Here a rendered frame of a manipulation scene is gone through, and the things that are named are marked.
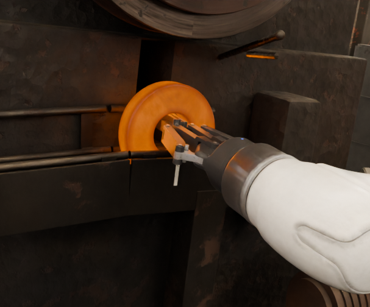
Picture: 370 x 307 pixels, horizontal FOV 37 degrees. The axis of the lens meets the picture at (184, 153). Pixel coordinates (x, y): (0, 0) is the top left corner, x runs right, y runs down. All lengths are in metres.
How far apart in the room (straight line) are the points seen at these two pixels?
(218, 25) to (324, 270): 0.42
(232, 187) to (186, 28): 0.26
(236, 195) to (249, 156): 0.05
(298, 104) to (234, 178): 0.33
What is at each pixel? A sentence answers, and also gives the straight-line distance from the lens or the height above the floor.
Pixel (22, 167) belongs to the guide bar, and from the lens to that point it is 0.73.
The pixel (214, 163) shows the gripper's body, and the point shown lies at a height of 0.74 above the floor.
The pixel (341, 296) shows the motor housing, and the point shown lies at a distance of 0.93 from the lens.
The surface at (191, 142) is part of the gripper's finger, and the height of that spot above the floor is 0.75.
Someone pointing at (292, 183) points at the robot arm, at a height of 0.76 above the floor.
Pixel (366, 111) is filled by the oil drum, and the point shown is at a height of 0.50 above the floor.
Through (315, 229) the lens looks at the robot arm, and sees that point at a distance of 0.53.
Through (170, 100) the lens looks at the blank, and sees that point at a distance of 0.81.
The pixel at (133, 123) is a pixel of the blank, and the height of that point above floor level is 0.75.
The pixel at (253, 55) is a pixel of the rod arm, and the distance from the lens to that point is 0.79.
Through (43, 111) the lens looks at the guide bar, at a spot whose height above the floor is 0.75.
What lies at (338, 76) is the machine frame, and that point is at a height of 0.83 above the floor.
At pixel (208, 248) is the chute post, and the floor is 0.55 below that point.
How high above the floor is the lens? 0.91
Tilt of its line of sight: 14 degrees down
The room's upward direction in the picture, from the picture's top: 7 degrees clockwise
